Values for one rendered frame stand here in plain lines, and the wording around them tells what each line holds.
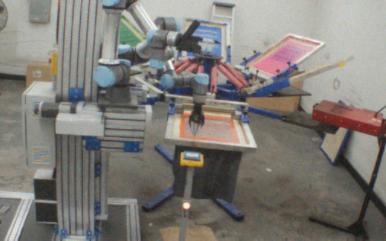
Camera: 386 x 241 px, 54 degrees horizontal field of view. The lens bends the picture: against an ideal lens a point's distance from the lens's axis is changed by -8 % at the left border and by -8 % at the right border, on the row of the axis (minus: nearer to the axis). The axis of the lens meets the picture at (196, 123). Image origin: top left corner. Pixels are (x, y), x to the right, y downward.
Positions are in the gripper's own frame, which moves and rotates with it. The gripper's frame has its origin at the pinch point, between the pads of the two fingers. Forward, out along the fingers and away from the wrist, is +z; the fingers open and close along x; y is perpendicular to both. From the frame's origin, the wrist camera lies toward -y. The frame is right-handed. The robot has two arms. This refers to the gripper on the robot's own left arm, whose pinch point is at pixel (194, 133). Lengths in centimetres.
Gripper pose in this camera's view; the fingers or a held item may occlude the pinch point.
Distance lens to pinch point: 234.0
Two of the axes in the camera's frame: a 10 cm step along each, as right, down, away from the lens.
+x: 9.9, 1.1, 0.5
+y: 0.2, 3.2, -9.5
